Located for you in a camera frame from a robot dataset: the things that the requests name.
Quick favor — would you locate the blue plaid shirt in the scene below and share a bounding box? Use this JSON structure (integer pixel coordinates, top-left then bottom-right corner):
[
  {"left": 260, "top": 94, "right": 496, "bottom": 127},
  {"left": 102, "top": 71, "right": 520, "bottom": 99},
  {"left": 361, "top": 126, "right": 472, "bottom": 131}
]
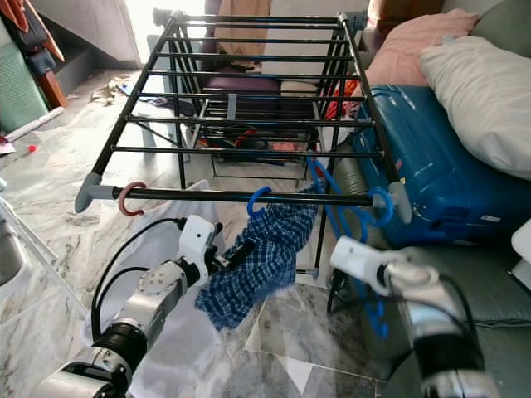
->
[{"left": 195, "top": 184, "right": 320, "bottom": 331}]

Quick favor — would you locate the black metal drying rack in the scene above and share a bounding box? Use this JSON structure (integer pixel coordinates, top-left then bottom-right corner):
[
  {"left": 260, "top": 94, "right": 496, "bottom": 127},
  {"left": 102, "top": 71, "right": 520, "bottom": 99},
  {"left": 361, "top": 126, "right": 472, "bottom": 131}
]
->
[{"left": 75, "top": 8, "right": 416, "bottom": 279}]

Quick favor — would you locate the white thin garment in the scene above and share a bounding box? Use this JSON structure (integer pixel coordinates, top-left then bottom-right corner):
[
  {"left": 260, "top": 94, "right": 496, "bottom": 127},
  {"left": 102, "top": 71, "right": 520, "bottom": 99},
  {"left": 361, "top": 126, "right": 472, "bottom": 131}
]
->
[{"left": 87, "top": 203, "right": 270, "bottom": 398}]

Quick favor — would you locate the dark green sofa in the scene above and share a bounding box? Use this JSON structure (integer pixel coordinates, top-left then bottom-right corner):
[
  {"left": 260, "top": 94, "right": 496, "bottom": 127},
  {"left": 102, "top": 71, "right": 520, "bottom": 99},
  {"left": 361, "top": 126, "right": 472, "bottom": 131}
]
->
[{"left": 328, "top": 0, "right": 531, "bottom": 398}]

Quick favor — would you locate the blue hard suitcase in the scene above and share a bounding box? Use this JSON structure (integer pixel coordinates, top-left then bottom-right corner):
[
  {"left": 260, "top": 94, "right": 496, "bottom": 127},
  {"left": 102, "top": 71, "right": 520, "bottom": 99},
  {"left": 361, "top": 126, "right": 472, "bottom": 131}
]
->
[{"left": 350, "top": 83, "right": 531, "bottom": 248}]

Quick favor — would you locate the purple storage case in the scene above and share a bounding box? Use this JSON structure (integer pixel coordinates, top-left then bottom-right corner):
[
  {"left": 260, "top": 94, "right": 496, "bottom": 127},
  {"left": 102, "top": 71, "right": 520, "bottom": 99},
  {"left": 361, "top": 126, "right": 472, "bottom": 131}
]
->
[{"left": 203, "top": 73, "right": 279, "bottom": 113}]

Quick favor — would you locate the white plastic box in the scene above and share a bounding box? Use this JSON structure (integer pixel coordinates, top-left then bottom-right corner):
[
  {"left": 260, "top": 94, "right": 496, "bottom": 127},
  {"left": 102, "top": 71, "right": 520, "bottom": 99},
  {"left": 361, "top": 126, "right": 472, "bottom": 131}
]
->
[{"left": 510, "top": 217, "right": 531, "bottom": 291}]

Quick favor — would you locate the red garment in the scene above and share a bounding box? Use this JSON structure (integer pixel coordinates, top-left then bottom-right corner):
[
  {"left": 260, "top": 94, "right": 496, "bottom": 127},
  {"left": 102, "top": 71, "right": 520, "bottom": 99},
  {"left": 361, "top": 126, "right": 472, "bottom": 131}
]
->
[{"left": 324, "top": 73, "right": 370, "bottom": 121}]

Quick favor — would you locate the pale blue plastic stool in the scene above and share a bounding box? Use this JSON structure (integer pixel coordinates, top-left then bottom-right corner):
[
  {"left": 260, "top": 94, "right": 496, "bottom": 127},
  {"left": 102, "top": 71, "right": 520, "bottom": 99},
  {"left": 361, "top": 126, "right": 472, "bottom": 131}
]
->
[{"left": 141, "top": 33, "right": 175, "bottom": 109}]

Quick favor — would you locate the white tube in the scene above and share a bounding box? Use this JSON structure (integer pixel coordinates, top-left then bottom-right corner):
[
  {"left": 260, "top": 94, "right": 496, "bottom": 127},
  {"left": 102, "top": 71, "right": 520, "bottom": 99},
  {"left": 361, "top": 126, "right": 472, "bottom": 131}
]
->
[{"left": 4, "top": 106, "right": 66, "bottom": 142}]

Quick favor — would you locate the beige pillow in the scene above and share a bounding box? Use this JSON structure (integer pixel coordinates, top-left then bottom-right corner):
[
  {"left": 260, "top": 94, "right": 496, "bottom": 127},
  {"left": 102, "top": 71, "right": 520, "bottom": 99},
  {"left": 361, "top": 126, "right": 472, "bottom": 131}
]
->
[{"left": 419, "top": 35, "right": 531, "bottom": 179}]

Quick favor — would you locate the pink cushion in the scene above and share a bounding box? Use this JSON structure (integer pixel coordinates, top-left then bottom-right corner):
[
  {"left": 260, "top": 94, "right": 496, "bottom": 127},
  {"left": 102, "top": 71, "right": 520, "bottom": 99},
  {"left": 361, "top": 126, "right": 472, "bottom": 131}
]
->
[{"left": 365, "top": 8, "right": 482, "bottom": 88}]

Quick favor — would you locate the dark bag on wooden stand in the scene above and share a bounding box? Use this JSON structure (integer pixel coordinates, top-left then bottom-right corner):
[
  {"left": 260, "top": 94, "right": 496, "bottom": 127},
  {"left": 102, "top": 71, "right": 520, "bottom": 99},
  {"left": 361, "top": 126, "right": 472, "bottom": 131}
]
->
[{"left": 0, "top": 0, "right": 69, "bottom": 109}]

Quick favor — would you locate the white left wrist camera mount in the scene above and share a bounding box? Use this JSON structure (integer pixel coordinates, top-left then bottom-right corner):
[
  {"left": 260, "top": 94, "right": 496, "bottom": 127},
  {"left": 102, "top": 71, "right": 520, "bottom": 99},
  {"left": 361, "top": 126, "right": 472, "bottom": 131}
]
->
[{"left": 178, "top": 216, "right": 221, "bottom": 283}]

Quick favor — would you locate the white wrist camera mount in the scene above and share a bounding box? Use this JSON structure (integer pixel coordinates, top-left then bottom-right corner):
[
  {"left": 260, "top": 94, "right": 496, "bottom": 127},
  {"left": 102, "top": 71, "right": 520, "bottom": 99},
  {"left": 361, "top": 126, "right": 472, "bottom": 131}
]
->
[
  {"left": 178, "top": 216, "right": 221, "bottom": 283},
  {"left": 329, "top": 236, "right": 403, "bottom": 295}
]

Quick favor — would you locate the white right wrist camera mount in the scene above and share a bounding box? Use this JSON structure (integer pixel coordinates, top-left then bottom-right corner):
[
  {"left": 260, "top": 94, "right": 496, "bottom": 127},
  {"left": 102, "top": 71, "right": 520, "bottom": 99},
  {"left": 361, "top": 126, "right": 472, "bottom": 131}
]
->
[{"left": 329, "top": 236, "right": 403, "bottom": 295}]

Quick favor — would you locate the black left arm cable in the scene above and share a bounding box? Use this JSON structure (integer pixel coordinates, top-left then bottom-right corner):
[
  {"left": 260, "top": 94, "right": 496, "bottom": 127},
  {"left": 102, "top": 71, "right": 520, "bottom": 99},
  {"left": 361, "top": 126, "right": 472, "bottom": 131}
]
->
[
  {"left": 91, "top": 217, "right": 188, "bottom": 341},
  {"left": 97, "top": 267, "right": 146, "bottom": 332}
]

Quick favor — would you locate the white frame grey chair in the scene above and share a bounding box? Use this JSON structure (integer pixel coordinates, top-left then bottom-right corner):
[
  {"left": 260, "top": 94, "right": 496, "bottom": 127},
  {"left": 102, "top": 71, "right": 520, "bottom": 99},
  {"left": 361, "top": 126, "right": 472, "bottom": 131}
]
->
[{"left": 0, "top": 199, "right": 92, "bottom": 324}]

